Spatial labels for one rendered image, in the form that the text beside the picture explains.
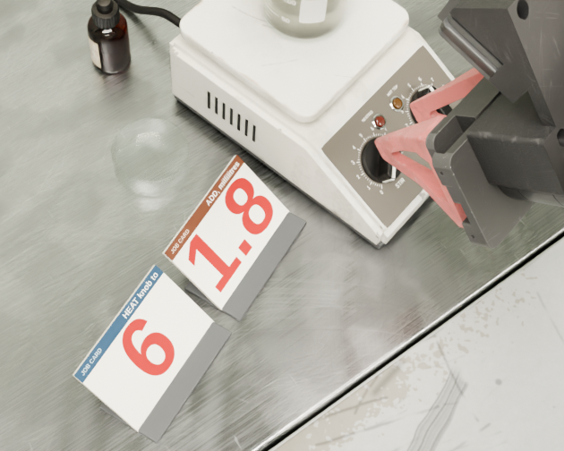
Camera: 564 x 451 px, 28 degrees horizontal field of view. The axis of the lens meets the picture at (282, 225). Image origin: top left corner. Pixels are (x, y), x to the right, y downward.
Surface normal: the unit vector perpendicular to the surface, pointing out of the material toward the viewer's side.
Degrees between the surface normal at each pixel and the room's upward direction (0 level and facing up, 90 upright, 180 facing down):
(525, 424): 0
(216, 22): 0
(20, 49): 0
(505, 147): 90
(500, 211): 50
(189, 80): 90
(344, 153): 30
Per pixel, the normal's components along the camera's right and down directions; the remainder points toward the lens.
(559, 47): 0.62, 0.15
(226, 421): 0.05, -0.47
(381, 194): 0.43, -0.12
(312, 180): -0.64, 0.66
